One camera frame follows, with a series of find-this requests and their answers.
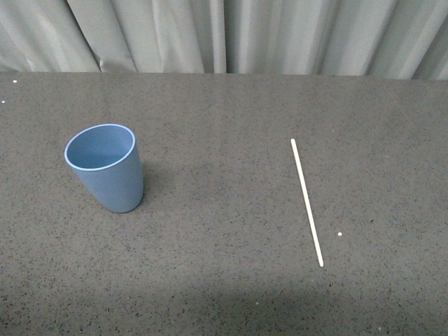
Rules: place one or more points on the white chopstick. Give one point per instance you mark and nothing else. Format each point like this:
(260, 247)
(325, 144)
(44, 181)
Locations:
(307, 202)

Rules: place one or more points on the blue plastic cup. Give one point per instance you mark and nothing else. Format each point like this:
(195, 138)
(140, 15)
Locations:
(106, 160)

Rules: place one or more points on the grey curtain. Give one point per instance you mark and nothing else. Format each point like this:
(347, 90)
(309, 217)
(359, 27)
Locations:
(386, 39)

